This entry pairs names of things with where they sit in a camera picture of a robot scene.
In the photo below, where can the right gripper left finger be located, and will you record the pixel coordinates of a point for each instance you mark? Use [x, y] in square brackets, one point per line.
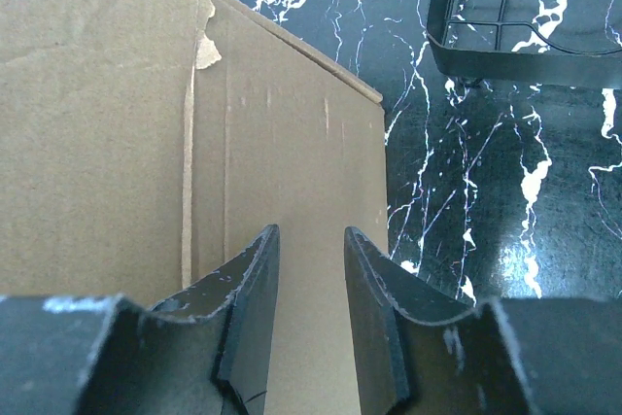
[203, 350]

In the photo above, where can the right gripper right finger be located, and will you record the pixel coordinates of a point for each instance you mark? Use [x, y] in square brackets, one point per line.
[419, 351]

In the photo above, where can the brown cardboard box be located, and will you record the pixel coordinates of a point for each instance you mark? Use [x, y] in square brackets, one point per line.
[145, 143]

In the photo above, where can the black wire dish rack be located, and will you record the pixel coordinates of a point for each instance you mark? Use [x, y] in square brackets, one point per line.
[549, 42]

